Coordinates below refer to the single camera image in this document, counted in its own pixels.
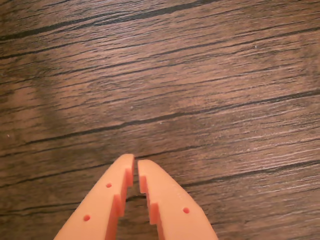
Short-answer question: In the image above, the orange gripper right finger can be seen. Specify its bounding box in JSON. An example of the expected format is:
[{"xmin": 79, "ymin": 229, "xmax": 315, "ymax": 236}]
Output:
[{"xmin": 137, "ymin": 159, "xmax": 219, "ymax": 240}]

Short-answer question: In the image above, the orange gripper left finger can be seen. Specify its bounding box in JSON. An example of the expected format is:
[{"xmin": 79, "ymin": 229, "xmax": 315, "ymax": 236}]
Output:
[{"xmin": 52, "ymin": 153, "xmax": 136, "ymax": 240}]

